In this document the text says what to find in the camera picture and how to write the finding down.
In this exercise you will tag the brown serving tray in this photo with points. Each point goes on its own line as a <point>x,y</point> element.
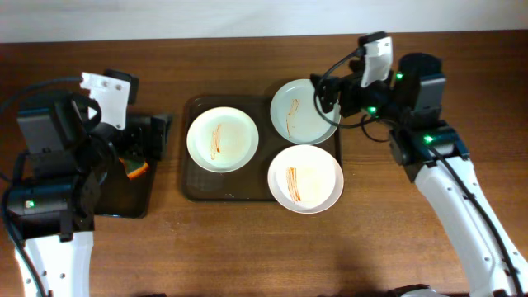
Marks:
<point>247,184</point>

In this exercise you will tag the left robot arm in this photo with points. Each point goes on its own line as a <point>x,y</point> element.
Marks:
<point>72,171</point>

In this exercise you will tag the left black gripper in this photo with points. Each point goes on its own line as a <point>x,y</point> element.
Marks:
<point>156,136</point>

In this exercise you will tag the small black tray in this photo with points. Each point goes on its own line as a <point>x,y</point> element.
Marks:
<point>125,198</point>

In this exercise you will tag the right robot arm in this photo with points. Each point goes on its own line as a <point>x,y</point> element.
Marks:
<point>435,160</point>

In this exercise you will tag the white plate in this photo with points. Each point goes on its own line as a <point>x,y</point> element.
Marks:
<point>294,116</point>
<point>305,179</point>
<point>222,139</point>

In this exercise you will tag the orange green scrub sponge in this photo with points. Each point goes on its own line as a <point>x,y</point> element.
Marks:
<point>134,168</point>

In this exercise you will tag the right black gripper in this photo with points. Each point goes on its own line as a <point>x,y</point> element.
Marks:
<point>327,93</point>

